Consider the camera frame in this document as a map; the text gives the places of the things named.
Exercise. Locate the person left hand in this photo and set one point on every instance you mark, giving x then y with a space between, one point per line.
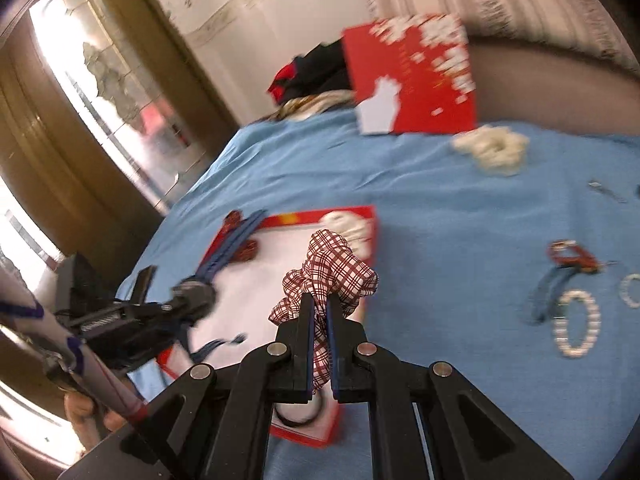
90 425

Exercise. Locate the red plaid scrunchie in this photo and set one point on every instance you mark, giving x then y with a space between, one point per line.
330 268

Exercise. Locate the dark red dotted scrunchie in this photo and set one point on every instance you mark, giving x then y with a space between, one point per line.
237 244

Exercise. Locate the red tray box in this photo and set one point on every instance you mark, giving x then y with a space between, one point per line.
246 294

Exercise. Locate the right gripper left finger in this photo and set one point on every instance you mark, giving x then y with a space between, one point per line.
212 424

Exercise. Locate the red floral box lid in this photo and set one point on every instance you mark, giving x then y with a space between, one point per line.
411 74

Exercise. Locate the small pearl bracelet charm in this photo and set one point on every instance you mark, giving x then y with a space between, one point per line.
629 290

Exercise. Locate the cream knitted scrunchie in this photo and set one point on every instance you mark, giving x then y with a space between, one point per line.
498 150

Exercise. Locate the blue towel blanket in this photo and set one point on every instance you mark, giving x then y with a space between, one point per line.
459 254

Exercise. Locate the pile of clothes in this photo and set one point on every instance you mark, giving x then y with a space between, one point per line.
311 84

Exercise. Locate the white cherry print scrunchie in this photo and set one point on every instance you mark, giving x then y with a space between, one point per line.
355 229

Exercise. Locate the white blue patterned sleeve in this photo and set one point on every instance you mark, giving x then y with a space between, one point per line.
24 315

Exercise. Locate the pink padded headboard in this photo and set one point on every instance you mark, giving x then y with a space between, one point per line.
552 88

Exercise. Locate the wooden door frame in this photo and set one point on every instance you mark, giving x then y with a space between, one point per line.
106 121

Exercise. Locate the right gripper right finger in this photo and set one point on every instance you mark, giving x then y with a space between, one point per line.
428 422

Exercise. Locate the striped floral pillow back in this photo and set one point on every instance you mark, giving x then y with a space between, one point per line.
597 28

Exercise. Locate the silver hair clip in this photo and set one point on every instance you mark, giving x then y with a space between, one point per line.
602 189

